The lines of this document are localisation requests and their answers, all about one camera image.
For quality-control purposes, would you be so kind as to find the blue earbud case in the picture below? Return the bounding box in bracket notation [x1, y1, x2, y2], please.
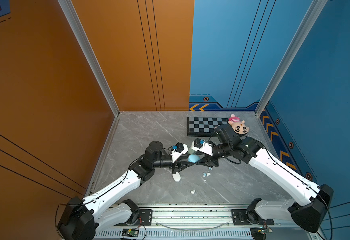
[188, 155, 201, 164]

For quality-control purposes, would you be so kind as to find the mint green earbud case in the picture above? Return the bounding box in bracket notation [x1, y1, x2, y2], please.
[188, 148, 196, 155]

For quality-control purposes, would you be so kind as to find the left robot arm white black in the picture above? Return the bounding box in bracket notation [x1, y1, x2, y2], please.
[55, 141, 194, 240]

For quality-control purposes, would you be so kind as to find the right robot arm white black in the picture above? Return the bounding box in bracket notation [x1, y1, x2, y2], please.
[191, 124, 334, 233]

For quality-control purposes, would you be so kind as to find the white earbud case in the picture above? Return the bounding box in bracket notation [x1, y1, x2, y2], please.
[172, 173, 182, 183]

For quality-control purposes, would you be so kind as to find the black grey checkerboard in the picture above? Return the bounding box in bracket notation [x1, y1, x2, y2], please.
[187, 117, 229, 137]

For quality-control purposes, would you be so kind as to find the pink plush toy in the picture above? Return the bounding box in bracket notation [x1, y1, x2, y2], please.
[228, 114, 250, 135]

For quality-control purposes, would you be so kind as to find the left green circuit board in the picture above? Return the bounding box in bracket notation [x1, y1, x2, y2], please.
[121, 228, 139, 240]

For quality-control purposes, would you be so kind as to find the green circuit board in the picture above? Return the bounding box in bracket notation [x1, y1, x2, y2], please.
[121, 228, 139, 240]
[258, 227, 273, 235]

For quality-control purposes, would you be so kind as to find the right green circuit board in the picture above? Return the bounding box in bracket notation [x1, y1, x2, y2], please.
[258, 227, 273, 235]

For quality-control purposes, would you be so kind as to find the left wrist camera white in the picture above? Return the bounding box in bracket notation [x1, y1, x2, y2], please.
[170, 143, 189, 163]

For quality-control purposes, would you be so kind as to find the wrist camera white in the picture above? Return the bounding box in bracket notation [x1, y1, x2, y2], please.
[191, 138, 213, 156]
[170, 143, 189, 163]

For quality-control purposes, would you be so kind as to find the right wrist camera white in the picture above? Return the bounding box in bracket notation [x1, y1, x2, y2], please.
[191, 138, 213, 156]

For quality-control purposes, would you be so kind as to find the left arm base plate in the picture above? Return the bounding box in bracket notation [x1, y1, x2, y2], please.
[116, 209, 153, 226]

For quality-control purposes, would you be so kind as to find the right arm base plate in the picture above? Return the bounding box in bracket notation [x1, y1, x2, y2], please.
[231, 209, 275, 226]

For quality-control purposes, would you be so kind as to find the right aluminium corner post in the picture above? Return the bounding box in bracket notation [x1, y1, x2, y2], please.
[255, 0, 328, 117]

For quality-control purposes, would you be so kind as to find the aluminium corner post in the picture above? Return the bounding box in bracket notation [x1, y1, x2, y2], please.
[58, 0, 120, 118]
[255, 0, 328, 117]

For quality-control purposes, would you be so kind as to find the left aluminium corner post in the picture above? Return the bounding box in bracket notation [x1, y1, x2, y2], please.
[58, 0, 120, 118]

